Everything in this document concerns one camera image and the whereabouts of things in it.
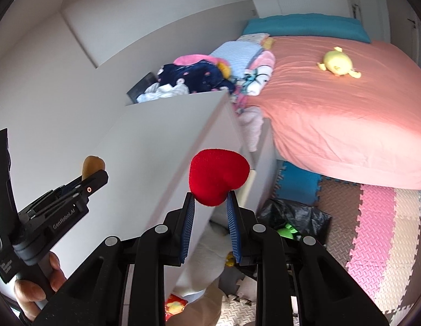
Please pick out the pink patterned cloth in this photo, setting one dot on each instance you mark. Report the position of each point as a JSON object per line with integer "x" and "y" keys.
{"x": 237, "y": 103}

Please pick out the navy dotted clothing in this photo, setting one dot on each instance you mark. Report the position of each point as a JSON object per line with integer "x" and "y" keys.
{"x": 197, "y": 74}

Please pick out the white plush toy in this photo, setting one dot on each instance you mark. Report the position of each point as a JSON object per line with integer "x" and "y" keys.
{"x": 207, "y": 254}

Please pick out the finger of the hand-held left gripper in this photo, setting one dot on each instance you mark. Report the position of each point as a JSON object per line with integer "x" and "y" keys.
{"x": 93, "y": 184}

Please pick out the white door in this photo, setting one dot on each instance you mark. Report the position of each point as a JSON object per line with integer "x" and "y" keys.
{"x": 401, "y": 6}

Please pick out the small yellow plush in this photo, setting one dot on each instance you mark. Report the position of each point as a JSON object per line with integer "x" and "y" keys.
{"x": 225, "y": 69}

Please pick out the white bed side panel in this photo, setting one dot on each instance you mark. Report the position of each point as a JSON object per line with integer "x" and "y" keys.
{"x": 265, "y": 149}

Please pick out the white patterned pillow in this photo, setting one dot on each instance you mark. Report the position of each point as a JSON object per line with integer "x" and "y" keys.
{"x": 253, "y": 37}

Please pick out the white crumpled clothes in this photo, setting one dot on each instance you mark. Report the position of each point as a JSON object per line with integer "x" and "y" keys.
{"x": 166, "y": 91}

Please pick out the person's left hand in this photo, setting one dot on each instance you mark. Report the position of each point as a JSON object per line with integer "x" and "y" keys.
{"x": 27, "y": 297}

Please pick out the black bin bag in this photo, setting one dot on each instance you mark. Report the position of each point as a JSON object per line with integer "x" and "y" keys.
{"x": 299, "y": 214}

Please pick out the bed with pink sheet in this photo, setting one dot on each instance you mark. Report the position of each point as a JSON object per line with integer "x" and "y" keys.
{"x": 333, "y": 115}

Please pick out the yellow patterned cloth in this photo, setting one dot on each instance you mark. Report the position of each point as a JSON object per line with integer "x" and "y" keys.
{"x": 268, "y": 43}

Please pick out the colourful foam puzzle mat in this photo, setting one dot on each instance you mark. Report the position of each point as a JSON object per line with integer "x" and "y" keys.
{"x": 377, "y": 217}

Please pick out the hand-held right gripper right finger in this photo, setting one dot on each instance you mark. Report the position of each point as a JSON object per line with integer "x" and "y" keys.
{"x": 235, "y": 231}

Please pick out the green plush toy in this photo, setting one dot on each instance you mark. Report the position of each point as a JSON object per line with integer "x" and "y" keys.
{"x": 288, "y": 231}

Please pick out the white patterned towel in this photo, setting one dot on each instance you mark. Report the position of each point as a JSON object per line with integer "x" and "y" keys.
{"x": 258, "y": 81}

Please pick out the yellow duck plush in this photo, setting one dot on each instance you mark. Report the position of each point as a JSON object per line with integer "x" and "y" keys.
{"x": 338, "y": 62}

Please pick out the light pink fluffy blanket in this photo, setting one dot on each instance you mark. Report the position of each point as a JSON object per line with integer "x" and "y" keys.
{"x": 251, "y": 125}

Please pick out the black box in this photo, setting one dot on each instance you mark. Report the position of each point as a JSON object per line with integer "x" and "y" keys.
{"x": 142, "y": 86}

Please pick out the white dresser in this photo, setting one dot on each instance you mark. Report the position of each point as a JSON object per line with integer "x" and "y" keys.
{"x": 156, "y": 142}

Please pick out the light blue folded blanket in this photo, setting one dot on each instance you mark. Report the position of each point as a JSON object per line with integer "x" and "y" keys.
{"x": 237, "y": 52}

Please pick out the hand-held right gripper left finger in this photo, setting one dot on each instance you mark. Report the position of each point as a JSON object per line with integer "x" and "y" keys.
{"x": 186, "y": 231}

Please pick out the red heart plush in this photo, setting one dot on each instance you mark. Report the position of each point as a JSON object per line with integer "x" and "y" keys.
{"x": 219, "y": 173}

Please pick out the red yellow packet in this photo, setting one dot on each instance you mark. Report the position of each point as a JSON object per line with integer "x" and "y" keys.
{"x": 174, "y": 307}

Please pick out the teal pillow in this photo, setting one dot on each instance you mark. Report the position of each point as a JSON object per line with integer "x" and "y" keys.
{"x": 305, "y": 25}

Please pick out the pink folded blanket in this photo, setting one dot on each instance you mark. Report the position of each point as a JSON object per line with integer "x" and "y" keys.
{"x": 265, "y": 60}

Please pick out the small brown object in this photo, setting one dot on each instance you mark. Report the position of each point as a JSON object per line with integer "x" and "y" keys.
{"x": 92, "y": 165}

